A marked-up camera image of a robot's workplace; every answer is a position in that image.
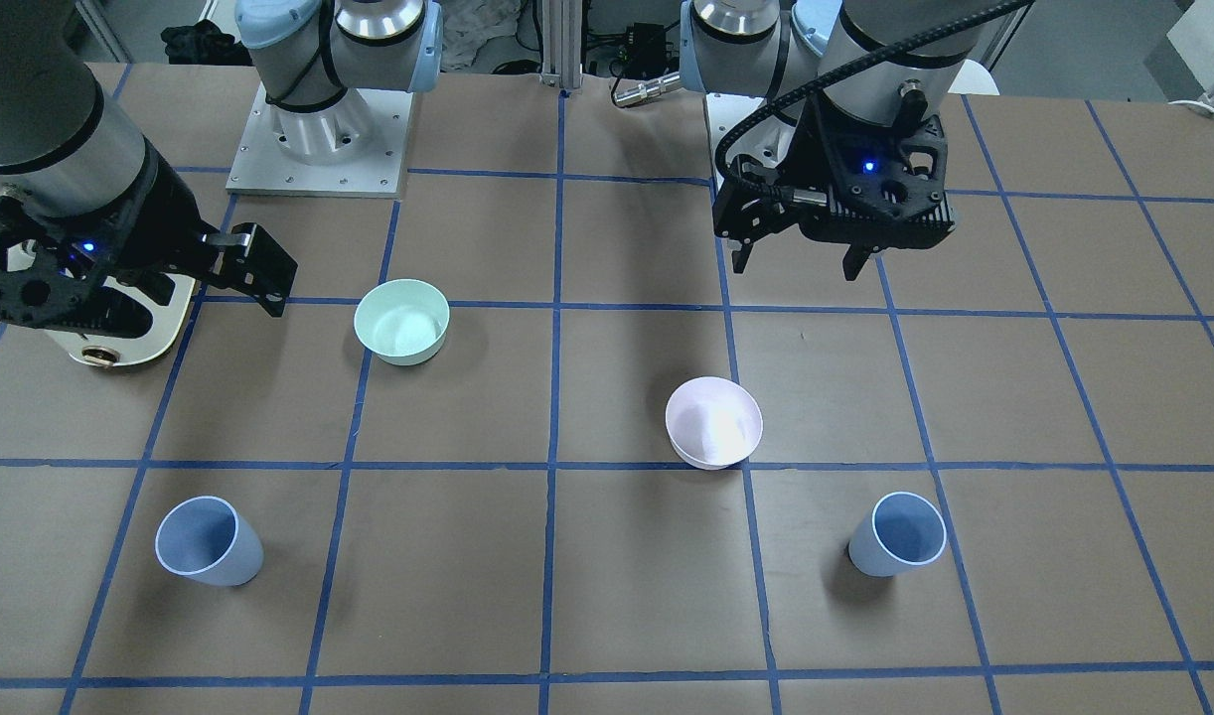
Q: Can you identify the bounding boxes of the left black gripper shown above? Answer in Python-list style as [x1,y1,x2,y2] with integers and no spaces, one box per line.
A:
[714,93,957,282]

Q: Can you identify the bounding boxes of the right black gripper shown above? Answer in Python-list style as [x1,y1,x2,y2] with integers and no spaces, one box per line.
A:
[0,164,297,331]

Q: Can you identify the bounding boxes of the blue cup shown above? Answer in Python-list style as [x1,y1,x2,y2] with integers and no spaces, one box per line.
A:
[847,492,949,578]
[154,495,263,588]

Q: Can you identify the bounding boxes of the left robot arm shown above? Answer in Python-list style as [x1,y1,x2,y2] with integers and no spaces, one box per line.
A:
[679,1,1016,280]

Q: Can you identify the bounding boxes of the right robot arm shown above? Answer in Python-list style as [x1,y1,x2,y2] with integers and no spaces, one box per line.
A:
[0,1,443,341]

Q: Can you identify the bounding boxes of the cream toaster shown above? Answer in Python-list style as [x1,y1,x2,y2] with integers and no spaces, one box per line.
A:
[42,269,197,374]

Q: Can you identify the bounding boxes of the mint green bowl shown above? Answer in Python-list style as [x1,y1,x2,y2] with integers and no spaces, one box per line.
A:
[353,279,450,367]

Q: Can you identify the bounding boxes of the pink bowl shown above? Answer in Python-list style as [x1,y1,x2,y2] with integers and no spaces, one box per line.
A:
[665,376,764,471]

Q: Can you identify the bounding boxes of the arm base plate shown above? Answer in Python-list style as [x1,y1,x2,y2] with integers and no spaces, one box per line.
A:
[705,93,806,178]
[226,87,416,200]

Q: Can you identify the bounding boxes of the aluminium frame post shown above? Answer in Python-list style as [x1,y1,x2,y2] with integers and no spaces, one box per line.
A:
[537,0,584,96]

